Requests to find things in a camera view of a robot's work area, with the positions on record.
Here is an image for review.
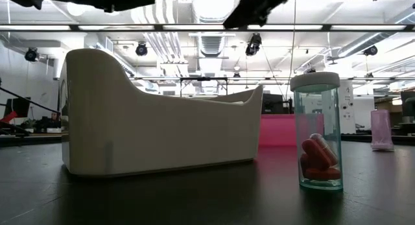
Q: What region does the red angled bar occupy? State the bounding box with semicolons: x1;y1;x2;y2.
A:
0;110;19;124

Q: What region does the black ceiling spotlight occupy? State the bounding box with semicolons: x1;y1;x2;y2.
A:
24;47;40;63
135;42;148;57
245;32;263;57
362;45;379;56

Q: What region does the clear pill bottle white cap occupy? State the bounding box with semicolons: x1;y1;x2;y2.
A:
290;71;344;191

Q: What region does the thin black cable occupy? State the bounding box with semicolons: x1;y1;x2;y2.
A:
286;0;297;99

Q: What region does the black overhead frame bar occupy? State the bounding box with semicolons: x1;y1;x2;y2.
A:
0;23;415;32

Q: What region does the black computer monitor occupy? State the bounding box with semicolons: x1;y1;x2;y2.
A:
3;97;32;119

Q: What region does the white plastic bin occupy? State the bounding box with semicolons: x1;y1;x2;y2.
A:
59;48;264;178

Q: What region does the black box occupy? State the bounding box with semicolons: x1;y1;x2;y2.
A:
261;93;290;115

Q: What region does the pink pill bottle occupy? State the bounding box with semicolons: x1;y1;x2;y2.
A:
370;109;396;152

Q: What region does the silver ceiling air duct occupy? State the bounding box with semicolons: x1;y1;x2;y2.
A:
191;0;241;59

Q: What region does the pink plastic bin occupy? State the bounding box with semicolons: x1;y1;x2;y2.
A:
258;113;325;147

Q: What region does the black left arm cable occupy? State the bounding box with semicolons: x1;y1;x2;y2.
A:
0;86;62;115

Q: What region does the white pillar sign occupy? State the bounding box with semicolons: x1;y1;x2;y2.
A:
338;79;357;135

